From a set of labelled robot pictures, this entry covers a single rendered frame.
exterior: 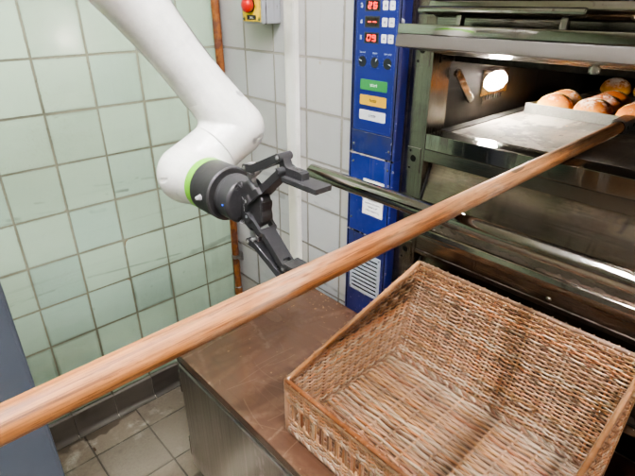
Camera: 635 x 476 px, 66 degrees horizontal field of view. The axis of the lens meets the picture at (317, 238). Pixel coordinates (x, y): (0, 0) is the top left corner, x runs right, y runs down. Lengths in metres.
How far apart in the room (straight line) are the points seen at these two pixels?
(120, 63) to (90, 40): 0.11
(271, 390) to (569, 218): 0.80
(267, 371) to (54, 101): 1.00
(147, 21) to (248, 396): 0.87
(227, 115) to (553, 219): 0.71
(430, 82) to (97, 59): 1.00
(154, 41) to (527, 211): 0.83
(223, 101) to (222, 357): 0.76
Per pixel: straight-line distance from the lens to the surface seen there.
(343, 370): 1.25
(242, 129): 0.92
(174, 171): 0.88
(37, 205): 1.71
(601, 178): 1.08
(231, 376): 1.36
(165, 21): 0.90
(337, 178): 0.93
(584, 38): 0.91
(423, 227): 0.68
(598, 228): 1.13
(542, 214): 1.16
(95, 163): 1.73
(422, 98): 1.24
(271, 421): 1.23
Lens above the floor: 1.47
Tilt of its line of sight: 26 degrees down
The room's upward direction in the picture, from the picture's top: straight up
